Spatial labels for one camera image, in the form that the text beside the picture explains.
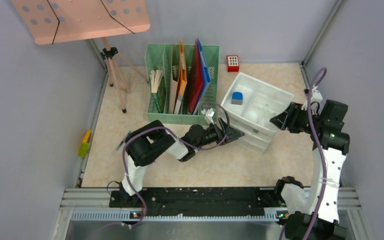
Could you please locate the clear plastic drawer unit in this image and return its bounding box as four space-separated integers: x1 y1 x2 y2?
221 72 294 154

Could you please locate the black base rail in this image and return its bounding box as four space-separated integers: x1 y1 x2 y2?
109 187 285 218

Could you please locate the green file rack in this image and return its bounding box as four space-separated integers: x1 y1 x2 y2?
144 44 220 125

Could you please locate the pink lamp stand pole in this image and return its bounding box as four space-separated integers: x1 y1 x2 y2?
100 37 149 114

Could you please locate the orange file folder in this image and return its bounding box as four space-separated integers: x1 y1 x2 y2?
174 41 187 114

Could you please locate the yellow green clamp tool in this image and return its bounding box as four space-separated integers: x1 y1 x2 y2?
78 129 92 158

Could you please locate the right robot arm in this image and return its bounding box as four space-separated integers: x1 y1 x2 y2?
269 100 350 240

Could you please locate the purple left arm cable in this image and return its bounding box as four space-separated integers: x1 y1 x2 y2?
121 103 231 229

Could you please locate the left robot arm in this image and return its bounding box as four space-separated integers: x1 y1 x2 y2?
119 118 245 207

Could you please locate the pink perforated lamp panel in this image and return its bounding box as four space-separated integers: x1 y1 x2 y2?
11 0 151 45

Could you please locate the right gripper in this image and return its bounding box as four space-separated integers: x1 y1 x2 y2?
269 101 323 134

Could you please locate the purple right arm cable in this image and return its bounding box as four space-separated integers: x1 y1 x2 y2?
278 67 329 240

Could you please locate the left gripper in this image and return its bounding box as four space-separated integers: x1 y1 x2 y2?
193 117 244 150

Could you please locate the blue eraser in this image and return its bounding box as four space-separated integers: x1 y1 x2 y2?
231 91 244 106

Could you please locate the black lamp clamp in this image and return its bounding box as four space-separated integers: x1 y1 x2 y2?
100 47 118 59

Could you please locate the red translucent file folder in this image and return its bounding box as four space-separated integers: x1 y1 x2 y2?
188 38 203 115

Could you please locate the red small box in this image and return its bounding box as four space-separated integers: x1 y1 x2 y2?
226 55 240 73

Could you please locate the green children's book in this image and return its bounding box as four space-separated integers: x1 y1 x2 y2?
149 69 164 114

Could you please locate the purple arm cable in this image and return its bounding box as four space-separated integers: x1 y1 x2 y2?
278 67 329 240
121 103 231 229

